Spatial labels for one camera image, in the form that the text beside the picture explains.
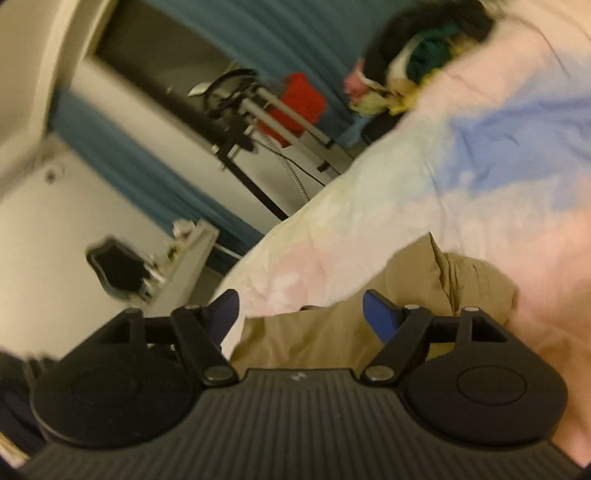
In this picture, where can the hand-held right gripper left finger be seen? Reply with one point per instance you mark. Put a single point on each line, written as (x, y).
(221, 314)

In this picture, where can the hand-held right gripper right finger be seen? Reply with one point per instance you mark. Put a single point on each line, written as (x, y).
(381, 318)

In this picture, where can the khaki garment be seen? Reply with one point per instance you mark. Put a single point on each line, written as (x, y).
(323, 337)

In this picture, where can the pile of mixed clothes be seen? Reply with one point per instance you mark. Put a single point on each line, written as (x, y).
(415, 50)

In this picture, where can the white cabinet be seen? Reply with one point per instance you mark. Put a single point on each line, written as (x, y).
(187, 272)

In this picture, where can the black shield-shaped object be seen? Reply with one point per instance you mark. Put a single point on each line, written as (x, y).
(117, 270)

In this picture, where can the pastel tie-dye bedsheet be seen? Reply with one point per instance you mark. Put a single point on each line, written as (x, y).
(461, 161)

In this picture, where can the black and grey metal stand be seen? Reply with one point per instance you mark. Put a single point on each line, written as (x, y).
(251, 110)

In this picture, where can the red bag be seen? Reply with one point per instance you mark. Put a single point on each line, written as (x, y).
(300, 99)

